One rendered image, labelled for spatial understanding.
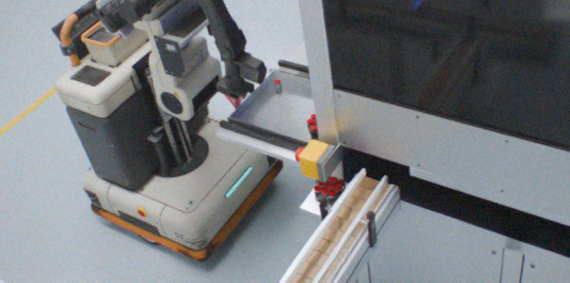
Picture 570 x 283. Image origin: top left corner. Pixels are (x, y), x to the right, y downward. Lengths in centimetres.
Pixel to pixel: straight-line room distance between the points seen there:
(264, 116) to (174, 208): 79
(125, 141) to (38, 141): 120
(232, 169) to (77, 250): 81
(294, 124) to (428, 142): 57
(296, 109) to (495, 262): 75
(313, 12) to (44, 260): 202
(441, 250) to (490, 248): 15
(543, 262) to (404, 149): 43
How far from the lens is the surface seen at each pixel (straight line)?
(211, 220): 276
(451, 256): 190
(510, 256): 180
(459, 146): 159
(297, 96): 217
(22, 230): 340
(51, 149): 377
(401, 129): 163
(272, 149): 200
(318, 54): 161
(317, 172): 175
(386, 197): 175
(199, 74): 251
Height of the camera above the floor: 222
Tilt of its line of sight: 40 degrees down
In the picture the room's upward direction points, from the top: 11 degrees counter-clockwise
